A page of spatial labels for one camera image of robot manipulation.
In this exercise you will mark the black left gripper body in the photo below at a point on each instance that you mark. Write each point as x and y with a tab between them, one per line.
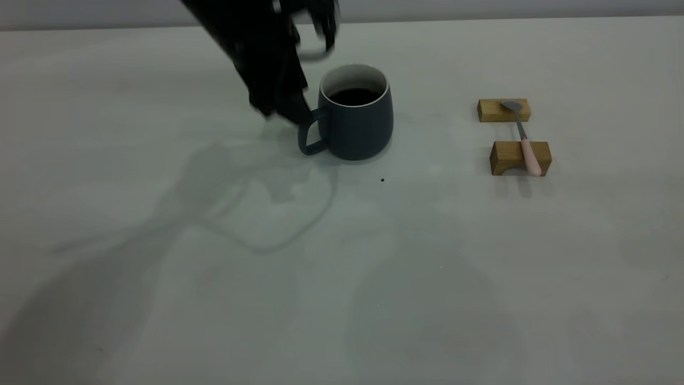
270	72

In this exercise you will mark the arched wooden block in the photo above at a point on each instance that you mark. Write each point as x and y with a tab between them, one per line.
505	156

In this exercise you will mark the dark grey coffee mug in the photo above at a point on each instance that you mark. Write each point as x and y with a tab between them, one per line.
358	128

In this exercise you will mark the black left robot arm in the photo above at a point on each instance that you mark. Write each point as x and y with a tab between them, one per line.
235	21

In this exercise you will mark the flat wooden block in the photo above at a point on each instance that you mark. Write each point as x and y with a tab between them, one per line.
489	111

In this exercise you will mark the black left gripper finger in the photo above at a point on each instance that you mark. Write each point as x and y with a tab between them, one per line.
263	107
296	111

